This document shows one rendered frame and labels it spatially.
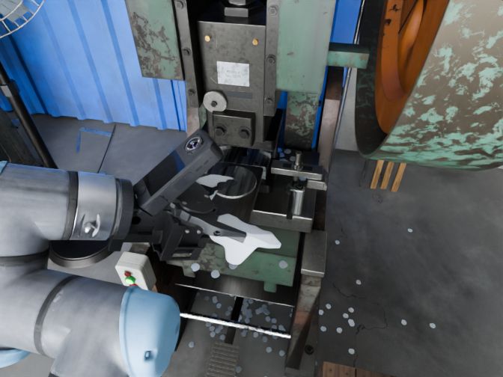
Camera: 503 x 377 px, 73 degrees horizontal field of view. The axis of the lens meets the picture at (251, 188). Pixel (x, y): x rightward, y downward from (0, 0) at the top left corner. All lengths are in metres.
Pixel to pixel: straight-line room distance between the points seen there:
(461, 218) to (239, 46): 1.70
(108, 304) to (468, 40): 0.42
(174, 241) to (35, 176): 0.16
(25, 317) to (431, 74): 0.46
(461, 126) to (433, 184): 1.83
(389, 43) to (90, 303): 0.87
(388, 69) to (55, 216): 0.77
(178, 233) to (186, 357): 1.12
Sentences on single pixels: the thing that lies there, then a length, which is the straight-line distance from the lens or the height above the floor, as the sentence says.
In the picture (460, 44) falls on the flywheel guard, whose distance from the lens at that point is 0.42.
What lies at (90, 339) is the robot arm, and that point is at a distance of 0.34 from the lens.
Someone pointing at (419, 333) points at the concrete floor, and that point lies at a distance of 1.67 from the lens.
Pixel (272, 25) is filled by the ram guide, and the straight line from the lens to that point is 0.70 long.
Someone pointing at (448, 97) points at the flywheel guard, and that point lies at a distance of 0.46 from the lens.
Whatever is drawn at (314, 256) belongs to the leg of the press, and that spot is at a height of 0.64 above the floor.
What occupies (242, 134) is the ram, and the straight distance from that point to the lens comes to 0.81.
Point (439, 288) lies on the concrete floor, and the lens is 1.83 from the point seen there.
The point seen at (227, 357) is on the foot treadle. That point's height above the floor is 0.16.
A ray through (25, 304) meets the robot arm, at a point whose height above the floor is 1.12.
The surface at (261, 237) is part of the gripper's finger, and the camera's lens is 0.43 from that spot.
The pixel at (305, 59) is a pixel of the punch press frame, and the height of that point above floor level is 1.13.
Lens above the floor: 1.40
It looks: 44 degrees down
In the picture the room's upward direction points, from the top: straight up
